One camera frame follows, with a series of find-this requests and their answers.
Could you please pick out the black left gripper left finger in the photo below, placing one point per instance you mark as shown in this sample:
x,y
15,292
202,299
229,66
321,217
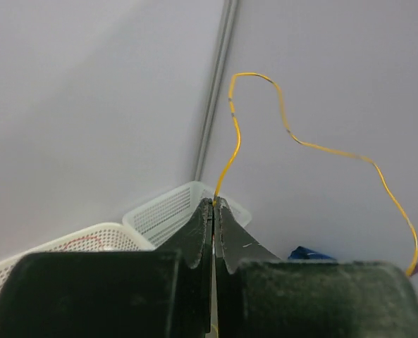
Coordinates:
x,y
189,286

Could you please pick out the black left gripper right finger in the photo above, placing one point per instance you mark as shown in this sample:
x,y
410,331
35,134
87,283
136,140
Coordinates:
x,y
233,246

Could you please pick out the white rectangular mesh basket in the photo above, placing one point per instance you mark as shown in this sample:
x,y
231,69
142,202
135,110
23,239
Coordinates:
x,y
160,218

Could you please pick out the blue plaid cloth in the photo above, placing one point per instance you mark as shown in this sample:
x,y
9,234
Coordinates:
x,y
303,253

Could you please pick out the white oval perforated basket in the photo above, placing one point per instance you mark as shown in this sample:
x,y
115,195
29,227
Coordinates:
x,y
99,237

